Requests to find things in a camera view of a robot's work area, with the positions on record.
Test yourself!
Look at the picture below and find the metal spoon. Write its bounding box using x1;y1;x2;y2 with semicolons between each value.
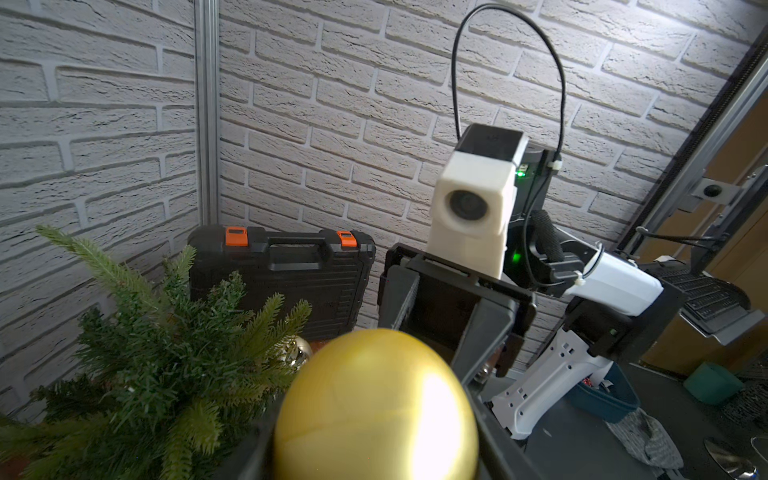
703;438;760;480

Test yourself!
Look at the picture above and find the small green christmas tree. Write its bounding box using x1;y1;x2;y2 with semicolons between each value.
1;225;312;479

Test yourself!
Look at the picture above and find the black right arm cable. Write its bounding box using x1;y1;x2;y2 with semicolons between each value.
449;2;568;289

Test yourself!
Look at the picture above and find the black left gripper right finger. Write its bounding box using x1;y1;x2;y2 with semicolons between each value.
464;385;542;480

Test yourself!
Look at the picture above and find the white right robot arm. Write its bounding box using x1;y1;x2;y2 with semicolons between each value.
378;147;683;441

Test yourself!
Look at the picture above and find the black plastic tool case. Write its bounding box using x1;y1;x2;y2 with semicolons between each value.
188;225;376;342

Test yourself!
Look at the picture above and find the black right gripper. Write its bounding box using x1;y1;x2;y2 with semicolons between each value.
377;243;537;384

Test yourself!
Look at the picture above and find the matte gold ball ornament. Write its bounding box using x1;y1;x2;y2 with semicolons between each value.
273;329;479;479

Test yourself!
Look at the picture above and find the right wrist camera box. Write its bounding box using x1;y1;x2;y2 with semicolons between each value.
426;124;529;279

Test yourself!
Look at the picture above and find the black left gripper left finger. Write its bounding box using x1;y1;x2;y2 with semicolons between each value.
212;407;279;480

